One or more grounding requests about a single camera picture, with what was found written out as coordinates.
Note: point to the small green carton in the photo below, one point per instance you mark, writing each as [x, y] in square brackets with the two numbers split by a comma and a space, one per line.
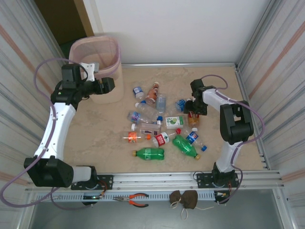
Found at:
[175, 121]

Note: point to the blue cola label bottle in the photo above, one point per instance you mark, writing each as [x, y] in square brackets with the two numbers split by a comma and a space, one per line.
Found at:
[193, 138]

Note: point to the water bottle light blue label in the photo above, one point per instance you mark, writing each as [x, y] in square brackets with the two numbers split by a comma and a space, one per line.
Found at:
[161, 102]

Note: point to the orange label bottle orange cap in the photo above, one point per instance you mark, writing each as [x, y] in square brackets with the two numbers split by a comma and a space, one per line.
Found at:
[134, 138]

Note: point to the green soda bottle yellow cap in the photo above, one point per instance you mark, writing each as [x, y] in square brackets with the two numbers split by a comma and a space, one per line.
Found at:
[150, 153]
[184, 145]

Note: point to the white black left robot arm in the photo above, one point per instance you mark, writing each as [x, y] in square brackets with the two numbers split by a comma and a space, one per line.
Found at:
[56, 128]

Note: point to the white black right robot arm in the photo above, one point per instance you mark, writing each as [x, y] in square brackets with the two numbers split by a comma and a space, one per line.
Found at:
[236, 121]

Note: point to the pink mesh waste bin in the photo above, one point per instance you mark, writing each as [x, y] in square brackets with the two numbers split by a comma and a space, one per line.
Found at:
[107, 57]

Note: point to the blue label bottle white cap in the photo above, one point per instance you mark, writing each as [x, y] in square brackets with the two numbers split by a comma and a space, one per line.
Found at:
[179, 105]

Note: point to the small bottle blue white label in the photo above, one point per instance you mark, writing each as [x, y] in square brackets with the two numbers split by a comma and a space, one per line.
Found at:
[138, 91]

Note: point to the red label bottle red cap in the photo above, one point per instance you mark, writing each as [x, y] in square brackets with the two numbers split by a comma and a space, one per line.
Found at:
[161, 139]

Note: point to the clear bottle purple blue label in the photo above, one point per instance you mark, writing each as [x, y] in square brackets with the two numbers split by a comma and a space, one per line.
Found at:
[136, 116]

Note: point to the orange brown drink bottle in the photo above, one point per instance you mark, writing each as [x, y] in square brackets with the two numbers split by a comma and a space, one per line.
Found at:
[152, 93]

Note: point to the clear bottle purple label white cap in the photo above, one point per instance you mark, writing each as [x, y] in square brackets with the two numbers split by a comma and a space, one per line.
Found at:
[149, 130]

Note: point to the brown wooden door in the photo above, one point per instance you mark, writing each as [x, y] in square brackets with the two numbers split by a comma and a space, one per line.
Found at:
[62, 19]

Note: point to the brown cloth pouch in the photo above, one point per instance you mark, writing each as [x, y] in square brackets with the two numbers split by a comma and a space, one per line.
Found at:
[175, 196]
[190, 200]

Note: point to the small electronics board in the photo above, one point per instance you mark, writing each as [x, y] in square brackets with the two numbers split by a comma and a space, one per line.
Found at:
[221, 196]
[91, 197]

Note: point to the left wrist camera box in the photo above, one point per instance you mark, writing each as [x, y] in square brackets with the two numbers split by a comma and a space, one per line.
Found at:
[89, 70]

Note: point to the aluminium frame bar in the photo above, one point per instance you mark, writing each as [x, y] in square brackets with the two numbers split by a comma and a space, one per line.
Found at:
[178, 65]

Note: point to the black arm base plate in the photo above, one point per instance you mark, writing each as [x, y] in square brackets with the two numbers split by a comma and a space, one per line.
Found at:
[203, 180]
[107, 182]

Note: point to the aluminium mounting rail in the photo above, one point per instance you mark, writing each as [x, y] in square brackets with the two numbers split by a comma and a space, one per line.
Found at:
[155, 181]

